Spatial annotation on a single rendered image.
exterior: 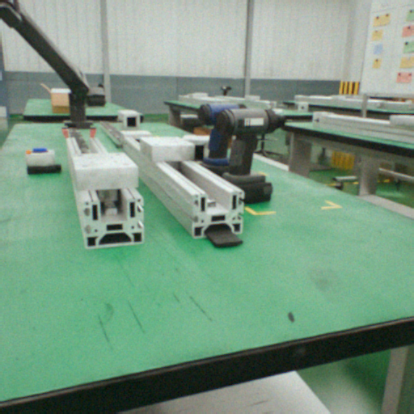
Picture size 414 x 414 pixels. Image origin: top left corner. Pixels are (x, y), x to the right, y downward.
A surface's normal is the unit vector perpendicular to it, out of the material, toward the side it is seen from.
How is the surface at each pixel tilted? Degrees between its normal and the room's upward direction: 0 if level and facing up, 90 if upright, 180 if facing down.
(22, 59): 90
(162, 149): 90
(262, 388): 0
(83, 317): 0
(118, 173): 90
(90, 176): 90
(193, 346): 0
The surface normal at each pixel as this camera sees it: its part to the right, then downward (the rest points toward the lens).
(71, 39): 0.34, 0.28
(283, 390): 0.03, -0.96
